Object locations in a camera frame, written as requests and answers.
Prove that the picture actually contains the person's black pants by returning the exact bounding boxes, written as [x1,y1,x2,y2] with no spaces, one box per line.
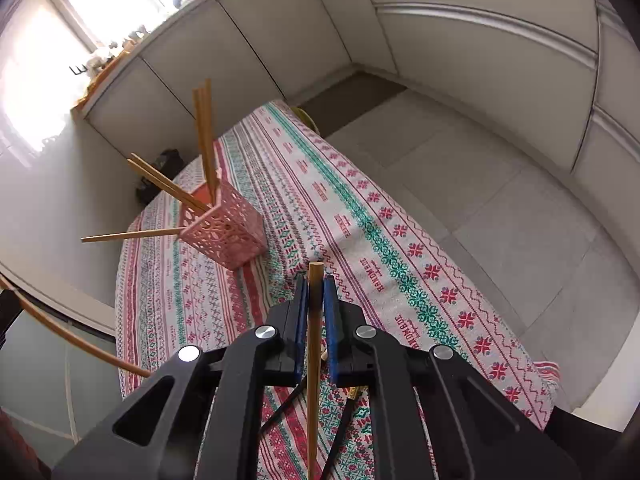
[545,405,631,480]

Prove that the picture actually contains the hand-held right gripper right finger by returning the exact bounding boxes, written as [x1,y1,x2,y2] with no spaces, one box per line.
[324,275,581,480]

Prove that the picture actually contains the curved wooden chair rail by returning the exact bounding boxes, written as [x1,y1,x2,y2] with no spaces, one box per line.
[0,275,152,379]

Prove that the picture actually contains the black chopstick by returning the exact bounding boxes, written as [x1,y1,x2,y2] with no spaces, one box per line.
[320,387,360,478]

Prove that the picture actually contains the wooden chopstick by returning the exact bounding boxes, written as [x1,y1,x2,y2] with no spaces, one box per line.
[130,152,209,209]
[202,78,222,201]
[306,261,325,480]
[126,159,202,212]
[81,227,187,244]
[192,87,216,206]

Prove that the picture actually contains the patterned woven tablecloth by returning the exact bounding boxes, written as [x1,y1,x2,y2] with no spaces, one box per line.
[114,100,563,480]

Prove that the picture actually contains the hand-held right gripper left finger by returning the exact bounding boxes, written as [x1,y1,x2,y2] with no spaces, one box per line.
[52,275,307,480]

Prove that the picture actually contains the pink lattice basket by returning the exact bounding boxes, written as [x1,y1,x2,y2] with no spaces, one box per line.
[179,140,268,272]

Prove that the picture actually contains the white wall ledge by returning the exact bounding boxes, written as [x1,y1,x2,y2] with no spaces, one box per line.
[0,260,118,336]

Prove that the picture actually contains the row of small ornaments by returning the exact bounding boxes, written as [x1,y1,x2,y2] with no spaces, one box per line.
[65,0,241,91]

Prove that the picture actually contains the white cabinet row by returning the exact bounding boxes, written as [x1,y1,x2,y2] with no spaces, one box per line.
[70,0,640,261]

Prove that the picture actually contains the white thin pipe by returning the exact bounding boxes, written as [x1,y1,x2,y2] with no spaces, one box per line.
[64,340,80,442]

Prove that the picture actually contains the yellow stool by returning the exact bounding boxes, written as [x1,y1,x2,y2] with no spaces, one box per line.
[292,106,321,133]

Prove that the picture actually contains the black bag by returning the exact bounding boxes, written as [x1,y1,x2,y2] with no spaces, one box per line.
[135,149,187,206]

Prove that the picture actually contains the grey floor mat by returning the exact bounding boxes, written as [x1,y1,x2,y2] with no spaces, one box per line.
[297,71,408,138]

